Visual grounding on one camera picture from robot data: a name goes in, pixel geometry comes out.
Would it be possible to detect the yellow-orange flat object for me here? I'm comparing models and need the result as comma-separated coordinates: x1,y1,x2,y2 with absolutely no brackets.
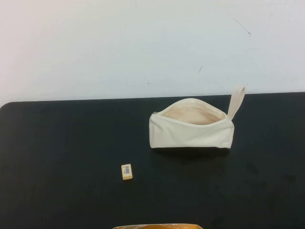
112,223,202,229

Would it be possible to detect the cream canvas pencil case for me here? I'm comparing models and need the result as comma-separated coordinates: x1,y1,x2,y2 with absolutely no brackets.
149,84,246,150

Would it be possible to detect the yellow eraser with barcode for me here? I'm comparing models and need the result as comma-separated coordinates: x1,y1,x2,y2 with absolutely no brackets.
121,163,132,180

